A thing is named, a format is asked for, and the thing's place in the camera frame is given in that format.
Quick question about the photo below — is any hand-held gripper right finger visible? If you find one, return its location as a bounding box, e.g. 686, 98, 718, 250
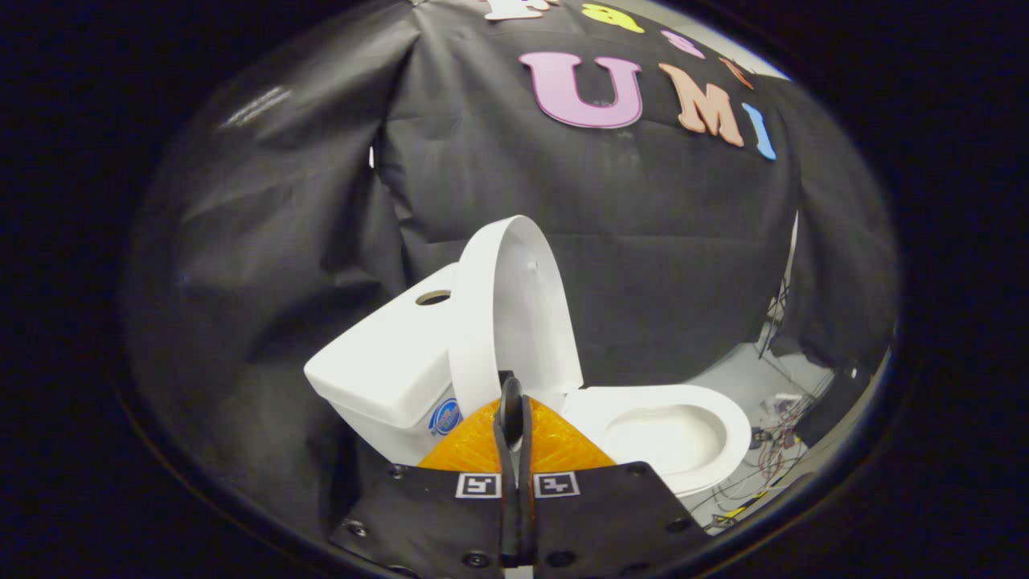
514, 390, 712, 579

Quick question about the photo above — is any white toilet bowl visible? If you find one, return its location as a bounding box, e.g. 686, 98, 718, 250
599, 402, 732, 498

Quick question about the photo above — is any tangle of cables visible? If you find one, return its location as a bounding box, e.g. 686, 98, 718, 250
691, 273, 837, 532

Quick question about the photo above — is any white toilet tank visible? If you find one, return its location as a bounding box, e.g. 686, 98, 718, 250
304, 261, 467, 467

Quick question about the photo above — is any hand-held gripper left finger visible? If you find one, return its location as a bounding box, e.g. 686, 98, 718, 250
330, 374, 523, 579

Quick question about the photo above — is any black backdrop cloth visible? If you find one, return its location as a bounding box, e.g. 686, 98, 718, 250
121, 0, 897, 556

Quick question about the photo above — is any yellow black striped floor tape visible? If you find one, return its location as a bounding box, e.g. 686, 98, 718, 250
711, 503, 769, 528

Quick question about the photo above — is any white toilet seat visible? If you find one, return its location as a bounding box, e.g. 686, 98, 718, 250
563, 384, 752, 495

